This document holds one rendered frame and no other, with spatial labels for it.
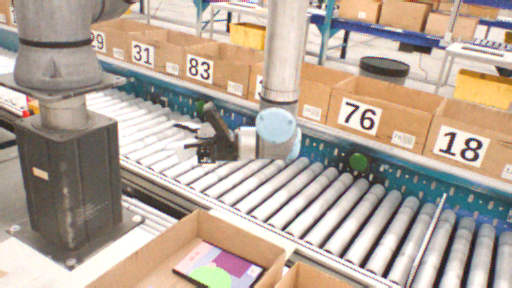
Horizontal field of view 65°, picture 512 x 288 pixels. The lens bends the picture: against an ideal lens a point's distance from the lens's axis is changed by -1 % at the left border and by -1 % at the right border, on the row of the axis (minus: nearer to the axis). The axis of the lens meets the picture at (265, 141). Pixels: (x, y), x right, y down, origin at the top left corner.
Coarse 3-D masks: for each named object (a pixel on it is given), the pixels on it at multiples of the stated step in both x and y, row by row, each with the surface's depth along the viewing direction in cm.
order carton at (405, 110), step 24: (336, 96) 161; (360, 96) 156; (384, 96) 180; (408, 96) 175; (432, 96) 169; (336, 120) 164; (384, 120) 154; (408, 120) 149; (432, 120) 147; (384, 144) 157
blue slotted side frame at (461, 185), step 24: (120, 72) 217; (144, 96) 217; (168, 96) 207; (192, 96) 197; (240, 120) 187; (312, 144) 170; (336, 144) 163; (336, 168) 168; (384, 168) 156; (408, 168) 149; (432, 168) 143; (408, 192) 154; (432, 192) 149; (456, 192) 144; (480, 192) 139; (504, 192) 133; (456, 216) 147; (480, 216) 142; (504, 216) 138
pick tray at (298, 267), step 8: (296, 264) 96; (304, 264) 96; (288, 272) 92; (296, 272) 97; (304, 272) 96; (312, 272) 95; (320, 272) 94; (280, 280) 90; (288, 280) 94; (296, 280) 98; (304, 280) 97; (312, 280) 96; (320, 280) 95; (328, 280) 93; (336, 280) 92
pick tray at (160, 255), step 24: (192, 216) 110; (168, 240) 103; (192, 240) 113; (216, 240) 111; (240, 240) 107; (264, 240) 102; (120, 264) 90; (144, 264) 97; (168, 264) 103; (264, 264) 105
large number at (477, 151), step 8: (448, 128) 142; (440, 136) 144; (448, 136) 143; (456, 136) 141; (464, 136) 140; (472, 136) 139; (440, 144) 145; (448, 144) 144; (456, 144) 142; (464, 144) 141; (472, 144) 139; (480, 144) 138; (488, 144) 137; (440, 152) 146; (448, 152) 144; (456, 152) 143; (464, 152) 142; (472, 152) 140; (480, 152) 139; (456, 160) 144; (464, 160) 142; (472, 160) 141; (480, 160) 140
